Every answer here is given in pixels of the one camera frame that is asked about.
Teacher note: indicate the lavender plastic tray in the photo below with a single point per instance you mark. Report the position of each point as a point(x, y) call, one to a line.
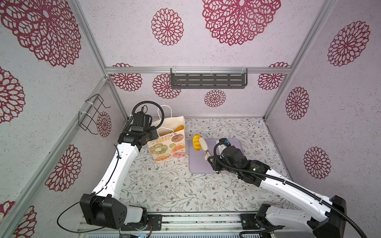
point(197, 162)

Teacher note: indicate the small striped croissant bun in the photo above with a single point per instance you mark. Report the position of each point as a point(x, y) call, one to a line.
point(196, 143)

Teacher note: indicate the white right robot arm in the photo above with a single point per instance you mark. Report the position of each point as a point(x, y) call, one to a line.
point(320, 215)

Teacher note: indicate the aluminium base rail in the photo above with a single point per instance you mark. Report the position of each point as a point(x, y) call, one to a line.
point(182, 225)

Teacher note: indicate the black wire wall rack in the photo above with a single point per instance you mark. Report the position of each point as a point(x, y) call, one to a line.
point(95, 120)

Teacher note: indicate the dark grey wall shelf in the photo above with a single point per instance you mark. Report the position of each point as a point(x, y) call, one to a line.
point(179, 80)

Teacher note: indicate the printed paper bread bag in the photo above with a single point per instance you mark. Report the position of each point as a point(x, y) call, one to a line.
point(169, 144)

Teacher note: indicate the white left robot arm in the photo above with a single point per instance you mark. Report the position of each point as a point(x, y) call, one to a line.
point(102, 207)

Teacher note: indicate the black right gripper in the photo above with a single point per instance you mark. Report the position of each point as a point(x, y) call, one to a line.
point(214, 164)

